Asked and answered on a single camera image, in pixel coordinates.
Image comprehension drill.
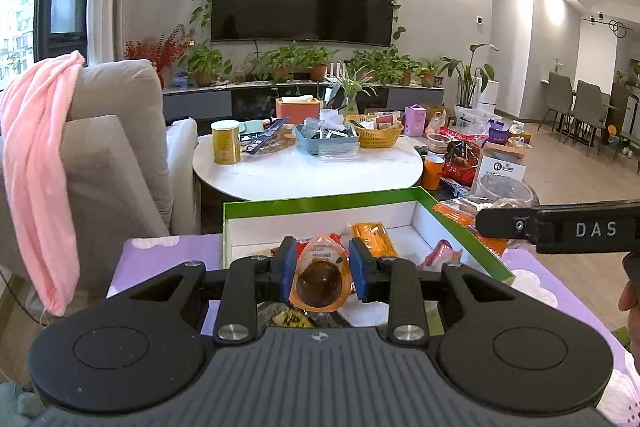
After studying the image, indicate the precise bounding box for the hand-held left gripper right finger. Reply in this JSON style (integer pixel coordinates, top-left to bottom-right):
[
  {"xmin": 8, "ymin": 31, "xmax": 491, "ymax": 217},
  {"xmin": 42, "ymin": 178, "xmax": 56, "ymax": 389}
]
[{"xmin": 348, "ymin": 237, "xmax": 560, "ymax": 348}]

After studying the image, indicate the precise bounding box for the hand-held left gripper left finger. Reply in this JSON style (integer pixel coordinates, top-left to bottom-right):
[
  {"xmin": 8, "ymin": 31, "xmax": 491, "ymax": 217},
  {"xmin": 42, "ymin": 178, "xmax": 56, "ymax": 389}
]
[{"xmin": 107, "ymin": 236, "xmax": 300, "ymax": 348}]

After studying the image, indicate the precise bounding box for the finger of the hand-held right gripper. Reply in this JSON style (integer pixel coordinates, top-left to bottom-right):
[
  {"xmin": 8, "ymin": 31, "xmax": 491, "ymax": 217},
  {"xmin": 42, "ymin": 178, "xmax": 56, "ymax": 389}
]
[{"xmin": 474, "ymin": 205, "xmax": 542, "ymax": 239}]

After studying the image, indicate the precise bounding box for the red snack packet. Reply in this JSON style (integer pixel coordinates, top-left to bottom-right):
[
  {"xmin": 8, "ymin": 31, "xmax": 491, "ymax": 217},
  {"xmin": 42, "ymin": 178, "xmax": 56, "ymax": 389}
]
[{"xmin": 270, "ymin": 240, "xmax": 314, "ymax": 260}]

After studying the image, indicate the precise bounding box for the orange jelly cup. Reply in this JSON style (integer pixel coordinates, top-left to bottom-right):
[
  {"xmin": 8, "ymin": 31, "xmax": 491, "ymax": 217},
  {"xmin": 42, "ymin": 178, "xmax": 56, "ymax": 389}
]
[{"xmin": 289, "ymin": 232, "xmax": 351, "ymax": 311}]

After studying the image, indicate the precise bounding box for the orange striped snack packet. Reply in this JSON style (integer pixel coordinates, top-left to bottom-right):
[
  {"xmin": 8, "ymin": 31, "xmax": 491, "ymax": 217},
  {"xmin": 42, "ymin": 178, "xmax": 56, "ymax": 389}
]
[{"xmin": 349, "ymin": 221, "xmax": 399, "ymax": 259}]

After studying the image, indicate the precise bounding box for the clear orange snack packet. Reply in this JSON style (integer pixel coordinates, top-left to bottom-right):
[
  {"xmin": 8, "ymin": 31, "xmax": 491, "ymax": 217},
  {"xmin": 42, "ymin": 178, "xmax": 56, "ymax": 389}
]
[{"xmin": 431, "ymin": 198, "xmax": 509, "ymax": 254}]

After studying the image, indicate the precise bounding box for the green cardboard box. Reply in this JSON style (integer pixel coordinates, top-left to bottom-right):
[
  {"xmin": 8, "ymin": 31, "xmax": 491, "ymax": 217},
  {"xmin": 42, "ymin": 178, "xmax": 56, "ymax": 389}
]
[{"xmin": 221, "ymin": 186, "xmax": 516, "ymax": 290}]

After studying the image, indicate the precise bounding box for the pink snack packet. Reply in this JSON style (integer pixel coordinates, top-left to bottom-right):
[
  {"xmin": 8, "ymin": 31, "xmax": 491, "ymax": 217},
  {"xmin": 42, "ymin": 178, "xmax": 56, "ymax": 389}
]
[{"xmin": 421, "ymin": 238, "xmax": 464, "ymax": 269}]

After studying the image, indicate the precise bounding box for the person's right forearm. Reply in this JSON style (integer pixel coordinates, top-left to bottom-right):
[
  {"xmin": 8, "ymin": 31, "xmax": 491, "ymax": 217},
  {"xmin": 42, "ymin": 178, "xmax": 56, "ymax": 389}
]
[{"xmin": 617, "ymin": 252, "xmax": 640, "ymax": 349}]

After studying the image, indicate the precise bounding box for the glass mug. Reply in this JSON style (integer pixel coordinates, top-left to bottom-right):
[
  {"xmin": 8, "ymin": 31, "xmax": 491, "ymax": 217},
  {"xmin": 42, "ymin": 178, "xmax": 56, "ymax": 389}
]
[{"xmin": 474, "ymin": 173, "xmax": 534, "ymax": 210}]

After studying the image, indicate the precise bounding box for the black yellow snack packet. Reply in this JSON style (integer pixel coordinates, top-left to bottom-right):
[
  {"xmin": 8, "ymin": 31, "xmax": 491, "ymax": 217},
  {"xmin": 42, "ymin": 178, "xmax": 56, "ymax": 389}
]
[{"xmin": 269, "ymin": 308, "xmax": 352, "ymax": 329}]

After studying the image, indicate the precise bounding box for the purple floral tablecloth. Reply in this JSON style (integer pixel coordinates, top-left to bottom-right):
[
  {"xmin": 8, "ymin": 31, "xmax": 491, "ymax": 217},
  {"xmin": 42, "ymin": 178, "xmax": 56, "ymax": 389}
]
[{"xmin": 106, "ymin": 234, "xmax": 640, "ymax": 425}]

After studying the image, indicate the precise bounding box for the red snack bag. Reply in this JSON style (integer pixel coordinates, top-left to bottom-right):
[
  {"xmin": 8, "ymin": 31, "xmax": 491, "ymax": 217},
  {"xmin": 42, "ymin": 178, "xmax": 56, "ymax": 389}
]
[{"xmin": 442, "ymin": 139, "xmax": 484, "ymax": 186}]

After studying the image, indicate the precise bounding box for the purple gift bag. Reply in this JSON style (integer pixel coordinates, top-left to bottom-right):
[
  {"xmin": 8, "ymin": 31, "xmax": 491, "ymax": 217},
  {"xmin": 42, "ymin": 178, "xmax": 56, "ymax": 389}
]
[{"xmin": 486, "ymin": 119, "xmax": 512, "ymax": 146}]

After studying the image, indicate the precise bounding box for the red white box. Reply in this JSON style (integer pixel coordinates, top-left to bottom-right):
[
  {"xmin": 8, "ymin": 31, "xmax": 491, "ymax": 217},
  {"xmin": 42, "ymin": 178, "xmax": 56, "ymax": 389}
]
[{"xmin": 439, "ymin": 126, "xmax": 490, "ymax": 144}]

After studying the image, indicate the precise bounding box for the white oval coffee table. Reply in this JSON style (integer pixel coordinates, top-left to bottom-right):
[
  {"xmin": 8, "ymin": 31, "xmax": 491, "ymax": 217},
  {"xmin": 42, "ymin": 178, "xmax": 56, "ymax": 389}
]
[{"xmin": 192, "ymin": 131, "xmax": 425, "ymax": 204}]

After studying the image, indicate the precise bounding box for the clear plastic cup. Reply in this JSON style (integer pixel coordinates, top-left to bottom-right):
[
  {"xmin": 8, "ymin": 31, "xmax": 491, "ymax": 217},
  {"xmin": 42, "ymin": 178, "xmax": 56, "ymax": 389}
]
[{"xmin": 426, "ymin": 133, "xmax": 454, "ymax": 156}]

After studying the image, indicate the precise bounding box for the grey dining chair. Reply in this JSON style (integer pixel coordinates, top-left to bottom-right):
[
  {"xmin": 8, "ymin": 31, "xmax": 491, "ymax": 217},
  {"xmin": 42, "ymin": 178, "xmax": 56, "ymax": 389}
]
[
  {"xmin": 569, "ymin": 79, "xmax": 619, "ymax": 148},
  {"xmin": 537, "ymin": 71, "xmax": 577, "ymax": 134}
]

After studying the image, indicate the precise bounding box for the white air purifier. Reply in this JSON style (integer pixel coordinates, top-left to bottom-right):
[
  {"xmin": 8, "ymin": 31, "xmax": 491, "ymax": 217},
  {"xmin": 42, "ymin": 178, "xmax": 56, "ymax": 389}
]
[{"xmin": 479, "ymin": 80, "xmax": 501, "ymax": 108}]

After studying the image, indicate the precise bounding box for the pink box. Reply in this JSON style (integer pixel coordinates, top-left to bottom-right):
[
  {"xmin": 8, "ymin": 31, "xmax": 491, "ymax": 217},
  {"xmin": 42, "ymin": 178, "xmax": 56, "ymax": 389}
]
[{"xmin": 403, "ymin": 104, "xmax": 427, "ymax": 138}]

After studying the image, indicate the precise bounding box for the dark patterned flat box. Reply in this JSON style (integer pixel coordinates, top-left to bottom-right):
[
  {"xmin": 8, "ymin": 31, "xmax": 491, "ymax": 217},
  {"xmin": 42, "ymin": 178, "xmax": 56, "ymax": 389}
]
[{"xmin": 239, "ymin": 117, "xmax": 297, "ymax": 157}]

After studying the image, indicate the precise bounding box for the blue grey basket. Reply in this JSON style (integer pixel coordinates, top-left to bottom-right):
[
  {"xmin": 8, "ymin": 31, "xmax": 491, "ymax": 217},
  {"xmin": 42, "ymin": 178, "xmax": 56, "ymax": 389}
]
[{"xmin": 294, "ymin": 121, "xmax": 362, "ymax": 156}]

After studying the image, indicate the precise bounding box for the yellow woven basket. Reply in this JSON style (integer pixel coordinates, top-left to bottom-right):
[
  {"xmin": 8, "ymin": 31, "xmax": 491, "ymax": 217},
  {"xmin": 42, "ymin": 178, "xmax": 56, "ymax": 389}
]
[{"xmin": 346, "ymin": 114, "xmax": 405, "ymax": 150}]

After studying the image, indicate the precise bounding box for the gold can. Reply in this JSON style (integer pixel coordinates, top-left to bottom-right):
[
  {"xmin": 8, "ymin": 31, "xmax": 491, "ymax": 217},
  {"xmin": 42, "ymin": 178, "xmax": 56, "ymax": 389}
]
[{"xmin": 210, "ymin": 119, "xmax": 242, "ymax": 166}]

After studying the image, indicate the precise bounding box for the tall plant in white pot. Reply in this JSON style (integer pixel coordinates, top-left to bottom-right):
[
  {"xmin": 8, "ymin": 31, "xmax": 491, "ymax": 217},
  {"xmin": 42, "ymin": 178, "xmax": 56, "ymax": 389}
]
[{"xmin": 439, "ymin": 42, "xmax": 501, "ymax": 110}]

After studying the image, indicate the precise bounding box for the orange tissue box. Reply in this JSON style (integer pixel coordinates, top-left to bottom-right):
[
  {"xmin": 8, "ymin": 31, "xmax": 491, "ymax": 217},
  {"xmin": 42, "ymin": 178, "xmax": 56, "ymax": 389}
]
[{"xmin": 274, "ymin": 96, "xmax": 321, "ymax": 127}]

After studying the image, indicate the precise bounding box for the small green potted plant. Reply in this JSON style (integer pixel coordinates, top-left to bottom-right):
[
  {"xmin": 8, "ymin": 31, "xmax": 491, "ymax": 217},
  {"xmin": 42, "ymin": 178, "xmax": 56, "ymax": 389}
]
[{"xmin": 416, "ymin": 58, "xmax": 444, "ymax": 88}]

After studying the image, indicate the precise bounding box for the spider plant in vase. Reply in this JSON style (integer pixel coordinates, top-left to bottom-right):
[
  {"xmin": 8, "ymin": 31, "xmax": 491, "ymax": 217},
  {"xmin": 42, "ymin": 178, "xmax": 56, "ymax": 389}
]
[{"xmin": 329, "ymin": 66, "xmax": 377, "ymax": 116}]

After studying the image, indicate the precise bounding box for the grey television cabinet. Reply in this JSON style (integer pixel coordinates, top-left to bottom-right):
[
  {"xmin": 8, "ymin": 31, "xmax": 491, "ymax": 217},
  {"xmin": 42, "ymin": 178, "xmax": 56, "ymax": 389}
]
[{"xmin": 162, "ymin": 81, "xmax": 447, "ymax": 124}]

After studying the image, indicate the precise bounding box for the wide green potted plant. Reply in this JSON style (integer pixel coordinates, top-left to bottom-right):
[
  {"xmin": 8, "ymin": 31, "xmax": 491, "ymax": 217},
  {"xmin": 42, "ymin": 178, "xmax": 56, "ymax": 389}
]
[{"xmin": 346, "ymin": 48, "xmax": 422, "ymax": 88}]

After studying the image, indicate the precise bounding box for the beige armchair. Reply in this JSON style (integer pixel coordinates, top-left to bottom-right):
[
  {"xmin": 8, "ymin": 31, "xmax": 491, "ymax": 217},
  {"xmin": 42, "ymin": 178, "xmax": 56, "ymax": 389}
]
[{"xmin": 0, "ymin": 59, "xmax": 202, "ymax": 305}]

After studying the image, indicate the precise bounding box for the red flower arrangement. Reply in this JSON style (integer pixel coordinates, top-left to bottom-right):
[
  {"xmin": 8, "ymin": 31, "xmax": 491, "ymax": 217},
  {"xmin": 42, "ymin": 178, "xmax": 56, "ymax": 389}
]
[{"xmin": 123, "ymin": 24, "xmax": 193, "ymax": 90}]

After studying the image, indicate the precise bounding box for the pink cloth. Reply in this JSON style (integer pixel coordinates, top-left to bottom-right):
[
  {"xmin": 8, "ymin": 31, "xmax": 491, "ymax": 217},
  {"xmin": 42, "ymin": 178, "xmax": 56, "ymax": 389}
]
[{"xmin": 0, "ymin": 50, "xmax": 86, "ymax": 318}]

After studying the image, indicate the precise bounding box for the teal cloth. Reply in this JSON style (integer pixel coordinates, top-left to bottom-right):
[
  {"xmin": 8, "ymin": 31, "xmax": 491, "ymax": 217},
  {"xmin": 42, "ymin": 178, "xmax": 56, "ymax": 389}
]
[{"xmin": 0, "ymin": 381, "xmax": 47, "ymax": 427}]

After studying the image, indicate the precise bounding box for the black ring wall lamp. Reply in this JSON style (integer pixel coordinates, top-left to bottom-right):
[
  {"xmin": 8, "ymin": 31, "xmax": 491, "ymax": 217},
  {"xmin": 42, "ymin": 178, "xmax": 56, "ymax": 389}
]
[{"xmin": 589, "ymin": 13, "xmax": 637, "ymax": 38}]

